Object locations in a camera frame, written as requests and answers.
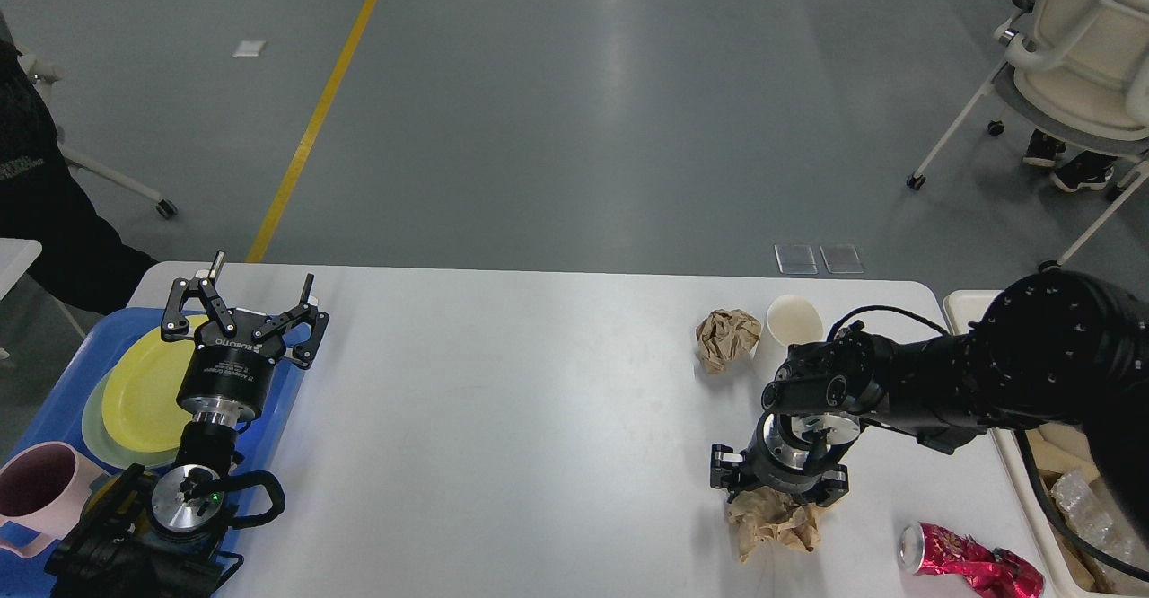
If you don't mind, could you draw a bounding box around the right clear floor plate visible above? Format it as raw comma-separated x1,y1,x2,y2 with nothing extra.
820,243,865,275

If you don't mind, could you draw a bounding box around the seated person in pink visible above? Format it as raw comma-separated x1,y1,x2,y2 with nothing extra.
1005,0,1146,192

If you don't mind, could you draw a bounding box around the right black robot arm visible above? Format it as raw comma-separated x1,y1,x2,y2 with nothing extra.
710,268,1148,538

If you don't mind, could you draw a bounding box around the left clear floor plate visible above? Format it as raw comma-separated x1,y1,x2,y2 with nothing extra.
773,243,820,276

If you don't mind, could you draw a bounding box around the small crumpled brown paper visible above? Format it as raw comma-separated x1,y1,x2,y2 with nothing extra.
695,309,763,374

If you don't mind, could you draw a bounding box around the white side table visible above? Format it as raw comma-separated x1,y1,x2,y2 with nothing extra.
0,237,43,299

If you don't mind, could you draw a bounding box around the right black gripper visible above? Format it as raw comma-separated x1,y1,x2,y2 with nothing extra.
710,413,862,507

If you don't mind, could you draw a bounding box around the white office chair left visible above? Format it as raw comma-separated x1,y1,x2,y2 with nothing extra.
15,43,178,220

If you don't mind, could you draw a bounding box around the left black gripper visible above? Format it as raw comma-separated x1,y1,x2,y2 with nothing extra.
160,252,329,427

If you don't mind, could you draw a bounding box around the pink mug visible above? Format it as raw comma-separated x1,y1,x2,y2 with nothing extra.
1,440,110,558

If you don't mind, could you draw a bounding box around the white paper cup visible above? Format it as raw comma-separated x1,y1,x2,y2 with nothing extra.
750,296,826,383

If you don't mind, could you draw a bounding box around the beige plastic bin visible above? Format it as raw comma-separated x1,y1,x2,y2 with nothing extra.
943,290,1146,597

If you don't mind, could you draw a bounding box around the clear floor plate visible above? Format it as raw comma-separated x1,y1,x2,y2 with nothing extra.
820,243,865,275
773,243,820,276

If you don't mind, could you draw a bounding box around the crushed red can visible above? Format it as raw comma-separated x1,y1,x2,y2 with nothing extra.
899,522,1046,597

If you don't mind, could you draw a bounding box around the light green plate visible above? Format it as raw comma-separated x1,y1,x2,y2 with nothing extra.
80,373,178,470

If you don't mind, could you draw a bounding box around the yellow plate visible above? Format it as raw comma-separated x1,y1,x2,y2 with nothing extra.
101,329,196,453

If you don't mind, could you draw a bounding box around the brown paper bag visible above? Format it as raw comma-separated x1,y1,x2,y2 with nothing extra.
1010,423,1115,595

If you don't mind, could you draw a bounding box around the large brown paper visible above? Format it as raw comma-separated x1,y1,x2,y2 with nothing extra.
725,486,828,564

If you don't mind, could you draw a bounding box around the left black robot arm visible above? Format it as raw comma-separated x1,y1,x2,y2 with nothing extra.
45,251,329,597

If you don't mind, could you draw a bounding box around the person in dark clothes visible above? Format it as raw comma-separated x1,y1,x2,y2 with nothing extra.
1,22,157,315

